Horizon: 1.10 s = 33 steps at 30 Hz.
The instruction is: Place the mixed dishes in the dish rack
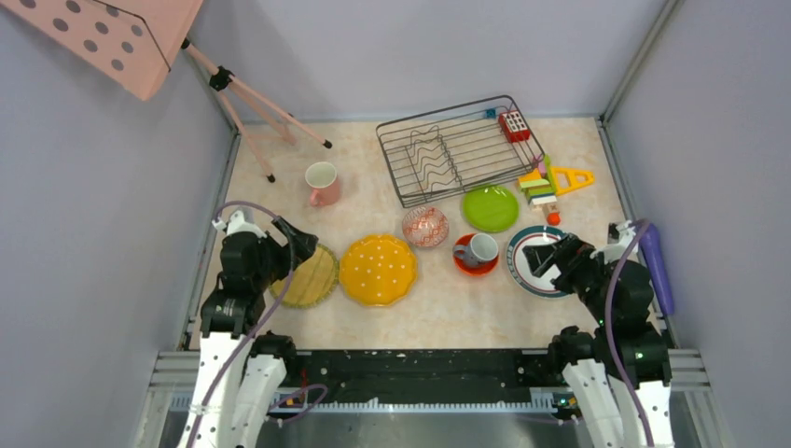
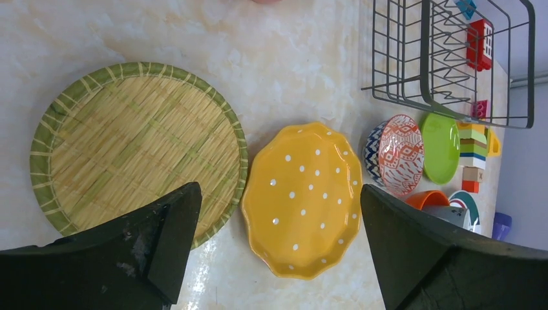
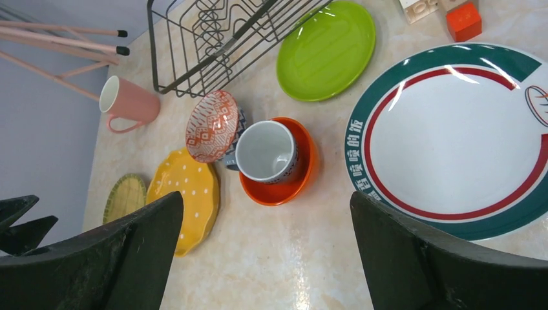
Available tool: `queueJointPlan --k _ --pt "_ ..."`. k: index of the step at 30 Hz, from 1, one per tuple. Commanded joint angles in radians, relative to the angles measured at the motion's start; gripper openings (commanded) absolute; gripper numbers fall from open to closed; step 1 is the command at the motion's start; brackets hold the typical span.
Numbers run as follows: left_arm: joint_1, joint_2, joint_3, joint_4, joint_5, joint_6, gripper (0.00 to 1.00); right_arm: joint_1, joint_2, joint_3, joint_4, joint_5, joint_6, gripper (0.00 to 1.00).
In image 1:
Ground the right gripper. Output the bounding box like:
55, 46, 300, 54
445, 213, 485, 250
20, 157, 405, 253
522, 231, 615, 323

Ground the grey mug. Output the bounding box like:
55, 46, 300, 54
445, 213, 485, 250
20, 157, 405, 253
453, 233, 499, 269

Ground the orange bowl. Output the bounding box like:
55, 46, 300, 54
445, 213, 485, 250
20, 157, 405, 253
452, 233, 500, 276

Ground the blue red patterned bowl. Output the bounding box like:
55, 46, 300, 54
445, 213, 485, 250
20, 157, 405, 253
401, 205, 450, 248

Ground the black wire dish rack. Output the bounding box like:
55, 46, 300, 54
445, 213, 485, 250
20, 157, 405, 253
375, 94, 546, 208

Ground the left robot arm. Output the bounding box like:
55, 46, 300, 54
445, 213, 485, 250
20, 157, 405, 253
178, 201, 318, 447

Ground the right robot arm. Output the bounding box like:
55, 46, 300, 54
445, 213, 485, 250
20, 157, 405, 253
522, 219, 675, 447

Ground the orange ball toy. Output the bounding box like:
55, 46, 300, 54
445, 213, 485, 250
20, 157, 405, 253
546, 212, 562, 226

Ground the round bamboo tray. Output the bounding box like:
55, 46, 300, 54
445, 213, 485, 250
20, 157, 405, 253
282, 244, 340, 309

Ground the white plate green rim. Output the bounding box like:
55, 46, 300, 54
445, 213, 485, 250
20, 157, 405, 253
506, 225, 567, 300

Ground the colourful toy block stack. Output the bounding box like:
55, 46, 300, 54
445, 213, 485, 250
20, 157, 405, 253
518, 155, 560, 217

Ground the pink mug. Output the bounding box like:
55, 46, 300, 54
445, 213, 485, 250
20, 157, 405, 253
304, 161, 340, 207

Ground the yellow triangle toy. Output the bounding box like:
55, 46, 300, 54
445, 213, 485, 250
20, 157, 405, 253
548, 166, 596, 196

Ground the yellow polka dot plate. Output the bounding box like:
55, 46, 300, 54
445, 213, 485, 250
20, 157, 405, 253
339, 234, 419, 307

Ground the red toy block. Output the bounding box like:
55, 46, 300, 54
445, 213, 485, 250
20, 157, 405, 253
498, 110, 532, 144

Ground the pink perforated stand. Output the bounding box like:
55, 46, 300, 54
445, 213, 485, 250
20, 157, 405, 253
1, 1, 333, 182

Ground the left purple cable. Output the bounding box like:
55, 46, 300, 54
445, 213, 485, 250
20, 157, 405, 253
185, 200, 330, 448

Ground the purple handle tool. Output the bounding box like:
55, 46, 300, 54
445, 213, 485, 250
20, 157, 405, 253
638, 223, 675, 315

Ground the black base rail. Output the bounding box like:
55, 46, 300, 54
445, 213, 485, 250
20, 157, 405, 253
283, 349, 565, 405

